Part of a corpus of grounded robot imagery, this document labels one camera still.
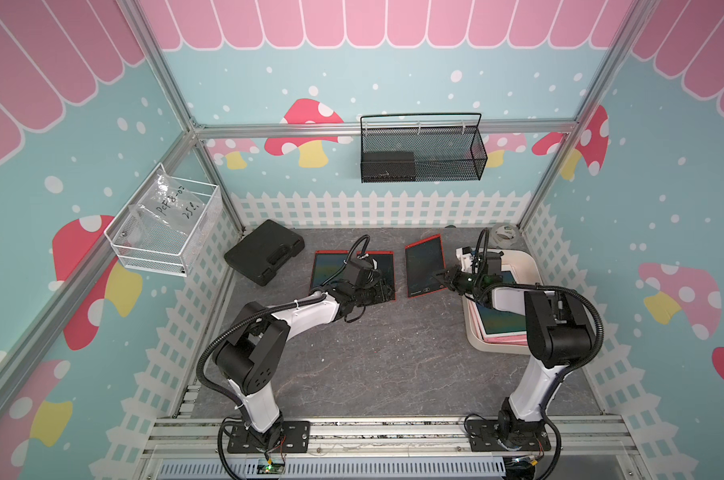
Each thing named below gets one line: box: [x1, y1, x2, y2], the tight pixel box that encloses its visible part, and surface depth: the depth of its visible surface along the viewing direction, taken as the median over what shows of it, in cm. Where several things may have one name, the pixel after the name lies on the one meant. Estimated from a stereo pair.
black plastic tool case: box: [224, 219, 305, 287], surface depth 110 cm
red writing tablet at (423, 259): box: [405, 234, 448, 298], surface depth 105 cm
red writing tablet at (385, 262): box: [356, 251, 395, 283], surface depth 111 cm
